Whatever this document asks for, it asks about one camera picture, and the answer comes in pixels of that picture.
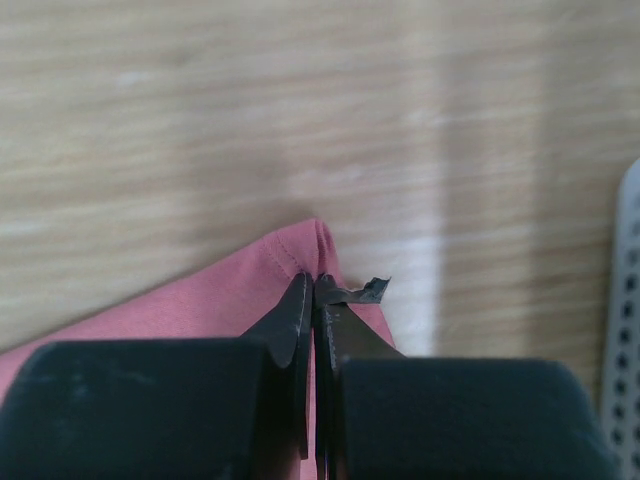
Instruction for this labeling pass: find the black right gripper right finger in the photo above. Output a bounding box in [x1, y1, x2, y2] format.
[313, 274, 620, 479]

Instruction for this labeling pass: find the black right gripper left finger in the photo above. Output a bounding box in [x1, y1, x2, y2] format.
[1, 273, 313, 479]

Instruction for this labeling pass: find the salmon red t-shirt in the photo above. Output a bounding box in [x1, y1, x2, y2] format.
[1, 219, 394, 479]

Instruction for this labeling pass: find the white plastic laundry basket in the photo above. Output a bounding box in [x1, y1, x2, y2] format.
[600, 162, 639, 479]

